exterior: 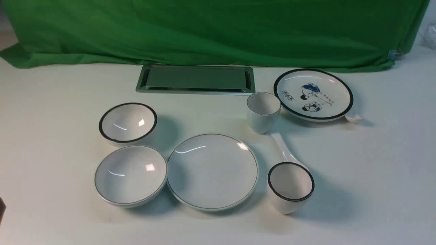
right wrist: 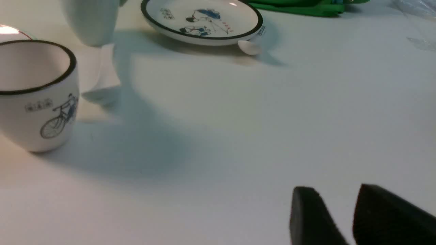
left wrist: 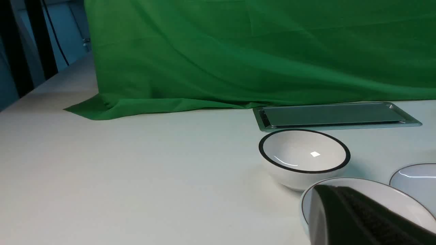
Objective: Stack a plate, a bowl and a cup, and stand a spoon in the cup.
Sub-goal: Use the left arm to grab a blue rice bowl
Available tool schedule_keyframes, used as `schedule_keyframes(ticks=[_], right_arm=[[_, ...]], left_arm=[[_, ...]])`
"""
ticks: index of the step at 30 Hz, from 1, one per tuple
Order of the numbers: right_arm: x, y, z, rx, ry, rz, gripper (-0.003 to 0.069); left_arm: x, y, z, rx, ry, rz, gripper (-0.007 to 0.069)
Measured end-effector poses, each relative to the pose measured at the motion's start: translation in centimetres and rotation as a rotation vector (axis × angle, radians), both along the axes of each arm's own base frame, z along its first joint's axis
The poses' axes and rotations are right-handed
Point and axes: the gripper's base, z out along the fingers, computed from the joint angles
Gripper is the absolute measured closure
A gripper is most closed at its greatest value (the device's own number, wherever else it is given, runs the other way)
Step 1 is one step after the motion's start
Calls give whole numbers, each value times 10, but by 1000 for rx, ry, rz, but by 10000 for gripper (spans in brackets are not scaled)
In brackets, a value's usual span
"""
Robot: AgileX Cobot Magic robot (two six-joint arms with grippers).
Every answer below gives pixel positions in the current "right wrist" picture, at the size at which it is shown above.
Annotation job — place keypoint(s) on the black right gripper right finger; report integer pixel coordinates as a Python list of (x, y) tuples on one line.
[(383, 218)]

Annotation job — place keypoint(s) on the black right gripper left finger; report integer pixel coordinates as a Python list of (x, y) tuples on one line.
[(310, 220)]

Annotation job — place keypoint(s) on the white ceramic spoon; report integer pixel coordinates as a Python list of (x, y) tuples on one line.
[(100, 83)]

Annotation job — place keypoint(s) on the plain white cup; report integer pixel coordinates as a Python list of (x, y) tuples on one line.
[(92, 21)]

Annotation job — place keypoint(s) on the white spoon under illustrated plate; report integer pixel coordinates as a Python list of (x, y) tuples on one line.
[(253, 45)]

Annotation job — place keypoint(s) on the clear plastic bag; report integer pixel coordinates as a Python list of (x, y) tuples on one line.
[(422, 15)]

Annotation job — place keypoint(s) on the green backdrop cloth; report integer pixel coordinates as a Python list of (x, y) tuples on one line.
[(314, 8)]

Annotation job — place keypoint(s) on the illustrated plate with black rim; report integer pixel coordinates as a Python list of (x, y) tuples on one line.
[(203, 22)]

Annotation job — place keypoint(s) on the white cup with bicycle print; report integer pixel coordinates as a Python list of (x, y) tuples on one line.
[(39, 93)]

